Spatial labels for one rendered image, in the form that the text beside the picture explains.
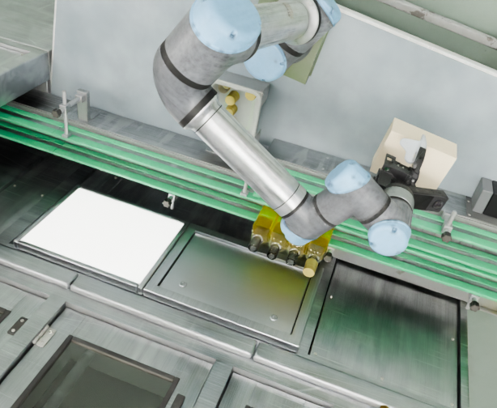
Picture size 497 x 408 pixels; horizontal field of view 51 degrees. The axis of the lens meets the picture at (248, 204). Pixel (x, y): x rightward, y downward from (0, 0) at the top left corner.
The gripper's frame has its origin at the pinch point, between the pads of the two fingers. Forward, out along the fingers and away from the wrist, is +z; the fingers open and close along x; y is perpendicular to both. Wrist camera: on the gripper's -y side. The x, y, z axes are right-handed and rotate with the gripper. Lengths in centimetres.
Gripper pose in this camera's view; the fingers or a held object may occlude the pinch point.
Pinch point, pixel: (411, 160)
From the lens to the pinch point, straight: 131.4
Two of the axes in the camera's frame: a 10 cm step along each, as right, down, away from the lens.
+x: -2.8, 7.4, 6.1
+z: 3.2, -5.3, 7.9
